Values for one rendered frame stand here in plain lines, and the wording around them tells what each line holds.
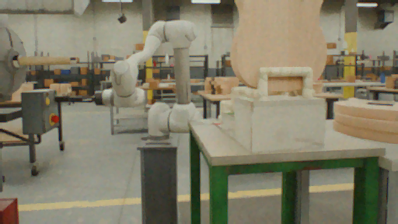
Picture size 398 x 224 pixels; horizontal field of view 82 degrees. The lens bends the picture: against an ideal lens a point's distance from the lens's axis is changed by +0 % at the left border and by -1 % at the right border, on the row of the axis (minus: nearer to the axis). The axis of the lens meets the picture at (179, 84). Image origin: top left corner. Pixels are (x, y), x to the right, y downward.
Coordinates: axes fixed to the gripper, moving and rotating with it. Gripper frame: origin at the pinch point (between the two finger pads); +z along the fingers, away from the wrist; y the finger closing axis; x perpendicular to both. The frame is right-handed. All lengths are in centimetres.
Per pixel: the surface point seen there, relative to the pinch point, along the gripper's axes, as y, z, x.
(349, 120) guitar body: -28, -135, -10
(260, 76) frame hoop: -50, -82, 11
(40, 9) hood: -47, -13, 33
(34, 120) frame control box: -12.4, 8.3, -8.0
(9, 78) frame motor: -33.4, 5.5, 11.8
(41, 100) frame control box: -12.3, 4.8, 0.9
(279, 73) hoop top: -50, -89, 12
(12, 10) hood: -47, -5, 33
